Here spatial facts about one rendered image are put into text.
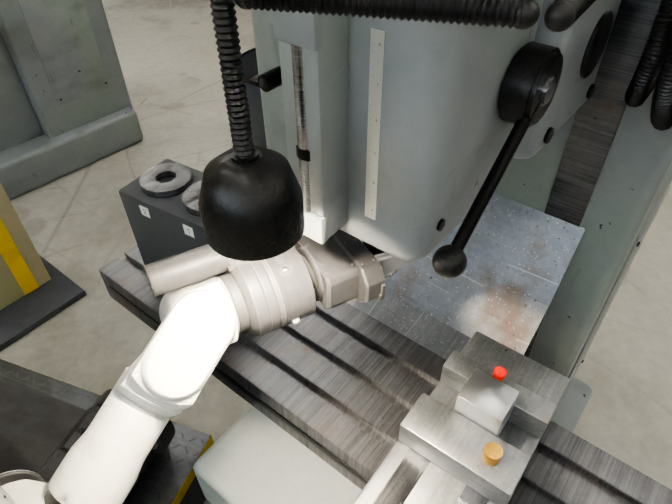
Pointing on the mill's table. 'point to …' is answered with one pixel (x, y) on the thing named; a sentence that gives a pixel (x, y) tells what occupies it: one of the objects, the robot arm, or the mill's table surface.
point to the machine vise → (540, 380)
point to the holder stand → (165, 210)
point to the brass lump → (492, 453)
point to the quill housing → (410, 122)
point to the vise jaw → (462, 449)
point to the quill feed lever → (514, 96)
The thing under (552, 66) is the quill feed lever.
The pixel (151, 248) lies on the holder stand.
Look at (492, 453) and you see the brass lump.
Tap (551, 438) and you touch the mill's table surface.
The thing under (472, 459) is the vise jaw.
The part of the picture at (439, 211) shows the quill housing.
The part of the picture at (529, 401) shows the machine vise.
